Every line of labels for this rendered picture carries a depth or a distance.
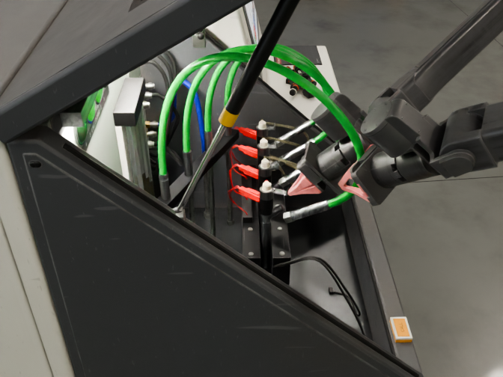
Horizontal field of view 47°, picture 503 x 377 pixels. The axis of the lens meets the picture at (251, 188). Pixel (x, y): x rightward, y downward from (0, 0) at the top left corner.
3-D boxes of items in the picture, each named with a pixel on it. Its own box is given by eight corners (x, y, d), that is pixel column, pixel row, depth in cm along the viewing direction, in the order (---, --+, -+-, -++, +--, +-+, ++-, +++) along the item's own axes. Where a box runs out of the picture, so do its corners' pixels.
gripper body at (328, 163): (303, 144, 110) (331, 123, 105) (339, 179, 113) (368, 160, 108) (297, 164, 105) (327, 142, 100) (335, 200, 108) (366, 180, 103)
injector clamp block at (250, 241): (288, 307, 127) (291, 256, 118) (242, 308, 127) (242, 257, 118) (278, 211, 154) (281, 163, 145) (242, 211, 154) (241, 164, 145)
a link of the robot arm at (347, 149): (384, 153, 100) (385, 136, 104) (357, 126, 98) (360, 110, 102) (353, 173, 104) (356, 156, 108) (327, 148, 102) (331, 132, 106)
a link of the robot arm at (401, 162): (447, 182, 80) (459, 149, 82) (413, 152, 77) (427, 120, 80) (411, 190, 86) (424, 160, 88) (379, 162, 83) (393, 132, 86)
